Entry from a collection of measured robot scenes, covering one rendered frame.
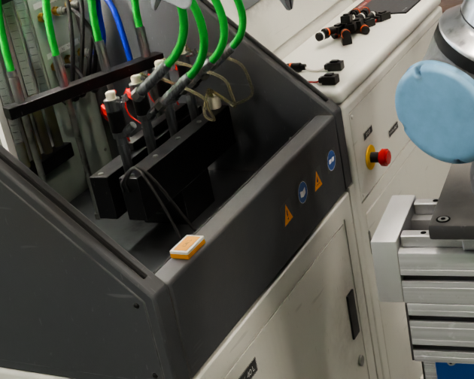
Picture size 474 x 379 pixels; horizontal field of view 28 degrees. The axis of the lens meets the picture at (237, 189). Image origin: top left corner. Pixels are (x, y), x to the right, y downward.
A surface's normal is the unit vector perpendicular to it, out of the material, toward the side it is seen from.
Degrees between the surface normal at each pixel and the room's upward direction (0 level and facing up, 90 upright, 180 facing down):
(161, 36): 90
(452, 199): 0
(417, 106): 97
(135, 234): 0
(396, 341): 90
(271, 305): 90
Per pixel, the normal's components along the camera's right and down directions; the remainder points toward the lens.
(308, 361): 0.88, 0.03
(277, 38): 0.81, -0.18
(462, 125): -0.66, 0.51
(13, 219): -0.44, 0.43
